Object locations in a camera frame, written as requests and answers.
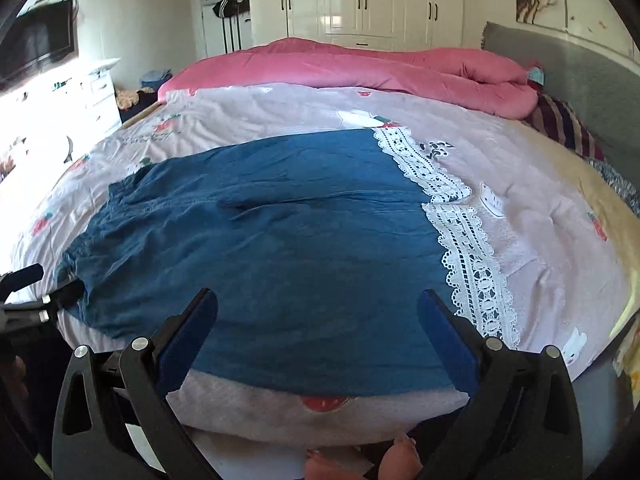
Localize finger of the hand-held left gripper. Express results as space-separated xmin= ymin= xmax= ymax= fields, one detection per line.
xmin=0 ymin=280 xmax=85 ymax=328
xmin=0 ymin=263 xmax=45 ymax=303

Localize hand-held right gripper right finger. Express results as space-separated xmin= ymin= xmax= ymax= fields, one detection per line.
xmin=416 ymin=289 xmax=585 ymax=480

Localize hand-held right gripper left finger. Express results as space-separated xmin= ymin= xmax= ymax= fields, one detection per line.
xmin=51 ymin=287 xmax=221 ymax=480

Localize blue denim pants with lace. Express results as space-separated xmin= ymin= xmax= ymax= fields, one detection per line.
xmin=56 ymin=127 xmax=521 ymax=393

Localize pink printed bed sheet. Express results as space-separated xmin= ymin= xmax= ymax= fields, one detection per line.
xmin=10 ymin=82 xmax=631 ymax=448

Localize person's right foot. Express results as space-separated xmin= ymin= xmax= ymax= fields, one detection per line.
xmin=382 ymin=437 xmax=420 ymax=480

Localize person's foot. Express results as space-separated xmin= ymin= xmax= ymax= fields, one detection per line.
xmin=382 ymin=437 xmax=420 ymax=480
xmin=303 ymin=450 xmax=353 ymax=480

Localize grey bed base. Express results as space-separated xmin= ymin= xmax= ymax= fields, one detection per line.
xmin=570 ymin=350 xmax=626 ymax=466

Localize person's left foot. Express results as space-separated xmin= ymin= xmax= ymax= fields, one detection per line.
xmin=303 ymin=450 xmax=353 ymax=480

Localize yellow printed cloth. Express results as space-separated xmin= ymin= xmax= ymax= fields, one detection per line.
xmin=611 ymin=310 xmax=640 ymax=376

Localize white dresser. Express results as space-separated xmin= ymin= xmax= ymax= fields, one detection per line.
xmin=30 ymin=57 xmax=123 ymax=146

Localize brown cloth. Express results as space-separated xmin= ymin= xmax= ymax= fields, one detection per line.
xmin=114 ymin=86 xmax=151 ymax=111

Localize dark floral fabric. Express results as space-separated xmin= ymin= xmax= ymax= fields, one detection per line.
xmin=582 ymin=156 xmax=640 ymax=208

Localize blue folded clothes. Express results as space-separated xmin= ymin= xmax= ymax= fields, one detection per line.
xmin=139 ymin=66 xmax=173 ymax=92

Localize striped pillow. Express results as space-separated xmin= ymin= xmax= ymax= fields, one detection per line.
xmin=522 ymin=92 xmax=606 ymax=161

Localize pink duvet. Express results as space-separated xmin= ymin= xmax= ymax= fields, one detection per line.
xmin=157 ymin=37 xmax=543 ymax=121

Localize grey headboard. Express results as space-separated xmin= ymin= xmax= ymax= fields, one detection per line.
xmin=481 ymin=21 xmax=640 ymax=161

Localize white door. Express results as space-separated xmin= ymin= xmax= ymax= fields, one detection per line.
xmin=190 ymin=0 xmax=253 ymax=58

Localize white wardrobe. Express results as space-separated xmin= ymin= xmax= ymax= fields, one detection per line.
xmin=247 ymin=0 xmax=463 ymax=51

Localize black wall television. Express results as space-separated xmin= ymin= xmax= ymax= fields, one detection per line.
xmin=0 ymin=0 xmax=80 ymax=92

